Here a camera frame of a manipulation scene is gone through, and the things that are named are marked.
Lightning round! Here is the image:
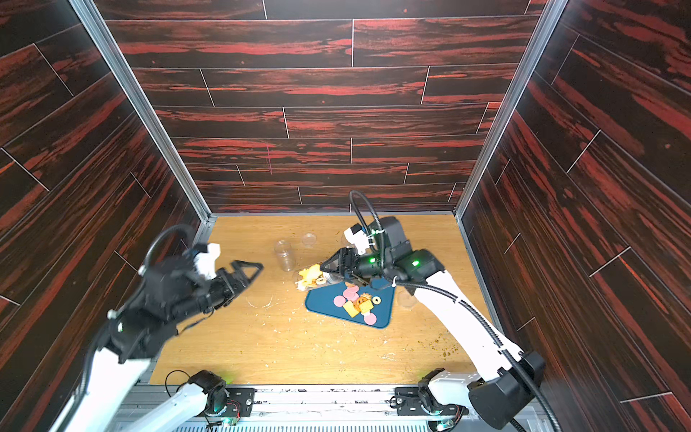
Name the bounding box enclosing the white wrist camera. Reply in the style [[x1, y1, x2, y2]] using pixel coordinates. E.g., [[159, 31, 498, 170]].
[[193, 243, 221, 280], [344, 224, 370, 255]]

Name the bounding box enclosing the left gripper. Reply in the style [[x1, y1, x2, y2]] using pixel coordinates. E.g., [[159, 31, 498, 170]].
[[173, 261, 266, 325]]

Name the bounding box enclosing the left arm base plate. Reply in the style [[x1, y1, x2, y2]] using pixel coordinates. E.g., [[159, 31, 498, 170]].
[[197, 386, 257, 419]]

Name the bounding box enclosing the clear jar lid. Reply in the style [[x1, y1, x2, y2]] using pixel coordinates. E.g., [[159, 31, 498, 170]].
[[301, 232, 318, 248], [396, 290, 419, 311]]

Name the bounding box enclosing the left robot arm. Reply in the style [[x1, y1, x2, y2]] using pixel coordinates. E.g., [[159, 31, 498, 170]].
[[51, 224, 264, 431]]

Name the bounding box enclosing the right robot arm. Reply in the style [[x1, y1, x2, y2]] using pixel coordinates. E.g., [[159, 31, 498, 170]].
[[317, 190, 561, 431]]

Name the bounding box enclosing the pink round cookie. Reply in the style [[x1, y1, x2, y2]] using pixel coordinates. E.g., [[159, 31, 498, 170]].
[[333, 295, 347, 307]]

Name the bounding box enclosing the clear jar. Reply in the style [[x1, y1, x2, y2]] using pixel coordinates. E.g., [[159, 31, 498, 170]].
[[292, 264, 330, 292], [274, 239, 297, 272]]

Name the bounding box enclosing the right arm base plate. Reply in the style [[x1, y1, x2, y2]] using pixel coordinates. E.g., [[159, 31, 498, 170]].
[[389, 386, 469, 417]]

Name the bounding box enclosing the yellow square cookie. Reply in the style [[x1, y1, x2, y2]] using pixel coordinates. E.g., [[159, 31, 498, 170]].
[[356, 298, 374, 315], [343, 301, 361, 318]]

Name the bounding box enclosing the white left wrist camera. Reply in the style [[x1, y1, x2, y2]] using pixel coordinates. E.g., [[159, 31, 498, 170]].
[[193, 243, 221, 280]]

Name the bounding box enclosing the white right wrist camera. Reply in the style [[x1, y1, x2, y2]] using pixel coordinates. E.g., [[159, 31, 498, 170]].
[[344, 224, 370, 255]]

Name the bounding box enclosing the teal plastic tray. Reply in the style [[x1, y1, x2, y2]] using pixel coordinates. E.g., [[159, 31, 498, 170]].
[[305, 279, 395, 329]]

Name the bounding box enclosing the yellow fish shaped cookie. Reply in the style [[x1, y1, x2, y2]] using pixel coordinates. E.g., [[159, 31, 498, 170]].
[[296, 264, 325, 292]]

